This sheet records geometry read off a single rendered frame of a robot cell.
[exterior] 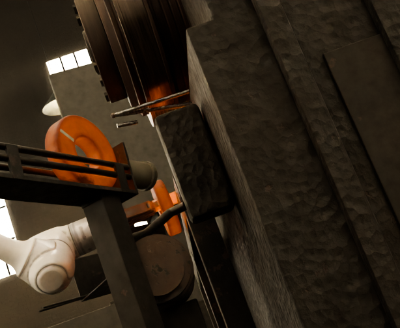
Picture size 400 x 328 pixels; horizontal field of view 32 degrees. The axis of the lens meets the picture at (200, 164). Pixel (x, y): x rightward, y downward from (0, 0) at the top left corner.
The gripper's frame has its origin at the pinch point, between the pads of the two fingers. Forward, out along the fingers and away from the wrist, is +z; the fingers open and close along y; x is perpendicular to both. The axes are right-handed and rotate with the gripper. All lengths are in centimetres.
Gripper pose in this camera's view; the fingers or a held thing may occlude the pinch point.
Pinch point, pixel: (165, 202)
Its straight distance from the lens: 190.8
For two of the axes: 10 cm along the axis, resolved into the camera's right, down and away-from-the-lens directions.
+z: 9.2, -3.8, 1.0
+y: -0.1, -2.8, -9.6
